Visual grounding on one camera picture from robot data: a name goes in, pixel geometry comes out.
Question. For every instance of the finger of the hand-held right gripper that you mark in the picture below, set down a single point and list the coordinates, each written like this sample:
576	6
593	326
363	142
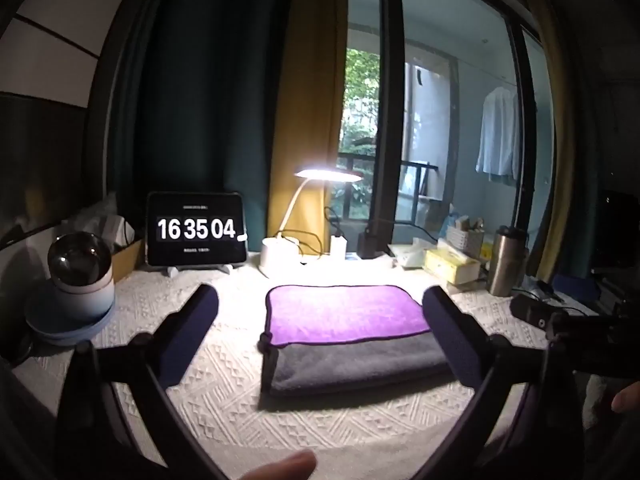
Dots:
531	309

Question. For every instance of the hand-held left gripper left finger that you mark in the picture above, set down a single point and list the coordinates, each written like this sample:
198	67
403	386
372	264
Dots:
192	327

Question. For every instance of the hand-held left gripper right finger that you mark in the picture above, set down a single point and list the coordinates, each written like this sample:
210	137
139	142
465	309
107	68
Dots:
450	330

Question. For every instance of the grey towel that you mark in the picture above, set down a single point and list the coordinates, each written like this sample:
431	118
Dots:
360	365

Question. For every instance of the purple towel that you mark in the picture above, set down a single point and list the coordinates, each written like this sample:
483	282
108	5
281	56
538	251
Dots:
345	312

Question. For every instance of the person's right hand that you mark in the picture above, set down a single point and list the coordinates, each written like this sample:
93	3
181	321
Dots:
627	399

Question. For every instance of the person's left hand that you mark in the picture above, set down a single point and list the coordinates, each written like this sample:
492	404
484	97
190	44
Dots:
280	467

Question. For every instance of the steel tumbler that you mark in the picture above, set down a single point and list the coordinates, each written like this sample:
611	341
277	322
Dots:
507	262

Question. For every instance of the white tablet stand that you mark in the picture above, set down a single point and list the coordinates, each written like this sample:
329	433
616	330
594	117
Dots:
175	271

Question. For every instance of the yellow tissue box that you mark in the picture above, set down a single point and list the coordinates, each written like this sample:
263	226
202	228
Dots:
452	262

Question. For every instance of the white tissue pack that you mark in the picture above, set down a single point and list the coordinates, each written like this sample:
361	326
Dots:
414	255

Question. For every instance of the white textured tablecloth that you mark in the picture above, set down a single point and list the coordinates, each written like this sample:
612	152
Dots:
230	410

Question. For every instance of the cardboard box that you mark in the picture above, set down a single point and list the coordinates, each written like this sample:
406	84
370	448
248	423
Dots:
126	257

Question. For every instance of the white woven basket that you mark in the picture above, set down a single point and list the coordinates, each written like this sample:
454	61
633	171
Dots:
462	234

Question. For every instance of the tablet with clock display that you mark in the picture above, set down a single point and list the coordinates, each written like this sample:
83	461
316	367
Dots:
196	229

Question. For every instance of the black box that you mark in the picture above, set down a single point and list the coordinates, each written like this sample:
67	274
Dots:
371	245

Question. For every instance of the round dome device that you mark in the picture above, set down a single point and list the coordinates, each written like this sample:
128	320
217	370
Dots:
82	277

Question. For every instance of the white charger block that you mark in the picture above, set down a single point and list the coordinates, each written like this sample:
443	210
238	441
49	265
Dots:
338	246

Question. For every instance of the clear plastic bag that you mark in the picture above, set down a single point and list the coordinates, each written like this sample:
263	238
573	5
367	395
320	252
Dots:
97	222

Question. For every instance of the white desk lamp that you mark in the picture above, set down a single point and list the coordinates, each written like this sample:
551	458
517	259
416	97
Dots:
300	210

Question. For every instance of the hanging white shirt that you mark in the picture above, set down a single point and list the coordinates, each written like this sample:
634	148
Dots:
500	130

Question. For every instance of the dark green curtain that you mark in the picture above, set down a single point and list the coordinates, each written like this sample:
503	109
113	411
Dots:
205	85

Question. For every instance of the yellow curtain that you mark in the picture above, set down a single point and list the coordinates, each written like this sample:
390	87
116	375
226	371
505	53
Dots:
307	110

